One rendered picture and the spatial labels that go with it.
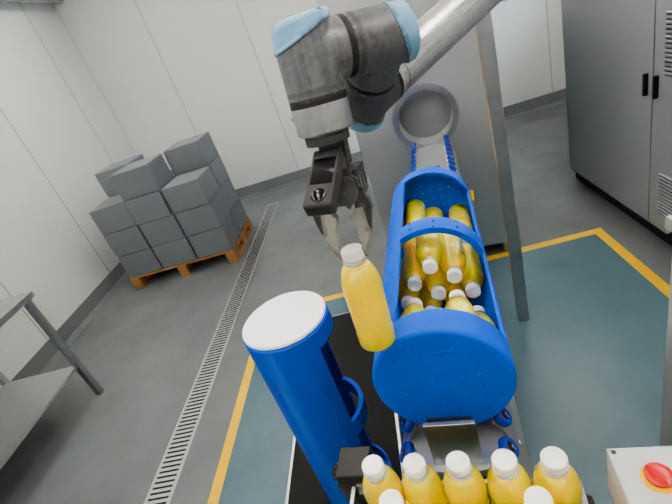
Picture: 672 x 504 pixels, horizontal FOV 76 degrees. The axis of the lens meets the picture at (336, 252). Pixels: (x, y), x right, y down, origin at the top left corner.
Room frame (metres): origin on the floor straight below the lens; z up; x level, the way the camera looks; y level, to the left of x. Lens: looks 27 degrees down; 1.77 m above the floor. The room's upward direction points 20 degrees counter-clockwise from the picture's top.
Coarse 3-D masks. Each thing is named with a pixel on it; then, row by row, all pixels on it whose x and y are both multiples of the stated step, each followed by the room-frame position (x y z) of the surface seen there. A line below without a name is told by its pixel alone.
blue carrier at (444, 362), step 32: (416, 192) 1.45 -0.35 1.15; (448, 192) 1.41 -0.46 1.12; (416, 224) 1.04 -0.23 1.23; (448, 224) 1.00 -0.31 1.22; (480, 256) 1.05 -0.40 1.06; (384, 288) 0.89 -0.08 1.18; (416, 320) 0.66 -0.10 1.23; (448, 320) 0.63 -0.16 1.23; (480, 320) 0.64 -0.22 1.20; (384, 352) 0.65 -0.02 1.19; (416, 352) 0.63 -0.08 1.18; (448, 352) 0.61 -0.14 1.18; (480, 352) 0.59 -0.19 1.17; (384, 384) 0.66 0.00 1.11; (416, 384) 0.63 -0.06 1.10; (448, 384) 0.61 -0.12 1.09; (480, 384) 0.59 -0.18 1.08; (512, 384) 0.57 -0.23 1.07; (416, 416) 0.64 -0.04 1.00; (448, 416) 0.62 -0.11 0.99; (480, 416) 0.60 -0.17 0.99
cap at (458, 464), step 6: (450, 456) 0.46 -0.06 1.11; (456, 456) 0.45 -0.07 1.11; (462, 456) 0.45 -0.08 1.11; (450, 462) 0.45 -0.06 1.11; (456, 462) 0.44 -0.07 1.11; (462, 462) 0.44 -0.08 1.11; (468, 462) 0.44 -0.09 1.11; (450, 468) 0.44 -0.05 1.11; (456, 468) 0.43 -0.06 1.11; (462, 468) 0.43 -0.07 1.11; (468, 468) 0.43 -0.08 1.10; (456, 474) 0.43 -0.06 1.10; (462, 474) 0.43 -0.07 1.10
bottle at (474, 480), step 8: (472, 464) 0.46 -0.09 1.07; (448, 472) 0.45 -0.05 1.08; (472, 472) 0.44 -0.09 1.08; (448, 480) 0.44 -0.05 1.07; (456, 480) 0.43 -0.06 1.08; (464, 480) 0.42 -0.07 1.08; (472, 480) 0.43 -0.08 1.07; (480, 480) 0.43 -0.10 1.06; (448, 488) 0.44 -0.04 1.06; (456, 488) 0.43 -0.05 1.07; (464, 488) 0.42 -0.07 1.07; (472, 488) 0.42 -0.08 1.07; (480, 488) 0.42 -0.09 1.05; (448, 496) 0.43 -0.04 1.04; (456, 496) 0.42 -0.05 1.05; (464, 496) 0.42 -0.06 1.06; (472, 496) 0.41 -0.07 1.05; (480, 496) 0.41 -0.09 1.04; (488, 496) 0.43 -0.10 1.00
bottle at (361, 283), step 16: (352, 272) 0.62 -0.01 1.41; (368, 272) 0.62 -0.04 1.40; (352, 288) 0.62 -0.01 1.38; (368, 288) 0.61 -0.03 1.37; (352, 304) 0.62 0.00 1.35; (368, 304) 0.61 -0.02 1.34; (384, 304) 0.62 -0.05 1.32; (352, 320) 0.64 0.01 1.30; (368, 320) 0.61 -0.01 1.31; (384, 320) 0.61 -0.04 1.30; (368, 336) 0.61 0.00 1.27; (384, 336) 0.61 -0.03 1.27
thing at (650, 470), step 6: (654, 462) 0.34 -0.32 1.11; (648, 468) 0.33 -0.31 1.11; (654, 468) 0.33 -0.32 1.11; (660, 468) 0.33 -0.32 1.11; (666, 468) 0.33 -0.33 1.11; (648, 474) 0.33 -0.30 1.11; (654, 474) 0.32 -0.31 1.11; (660, 474) 0.32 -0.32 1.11; (666, 474) 0.32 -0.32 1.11; (648, 480) 0.32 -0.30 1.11; (654, 480) 0.32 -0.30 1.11; (660, 480) 0.32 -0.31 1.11; (666, 480) 0.31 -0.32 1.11; (660, 486) 0.31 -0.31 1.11; (666, 486) 0.31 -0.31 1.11
